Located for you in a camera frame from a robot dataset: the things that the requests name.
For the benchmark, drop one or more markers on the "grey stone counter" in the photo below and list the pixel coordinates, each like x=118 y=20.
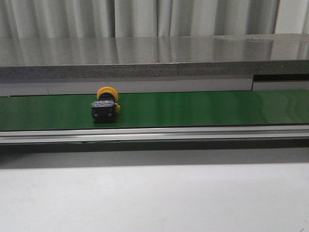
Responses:
x=163 y=64

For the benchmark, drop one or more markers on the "green conveyor belt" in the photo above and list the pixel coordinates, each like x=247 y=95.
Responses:
x=143 y=110

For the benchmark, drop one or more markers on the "white pleated curtain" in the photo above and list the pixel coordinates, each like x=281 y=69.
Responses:
x=150 y=18

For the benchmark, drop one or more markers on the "yellow push button switch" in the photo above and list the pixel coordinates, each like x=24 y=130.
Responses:
x=106 y=108

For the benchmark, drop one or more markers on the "aluminium conveyor side rail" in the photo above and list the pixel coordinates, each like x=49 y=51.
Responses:
x=154 y=134

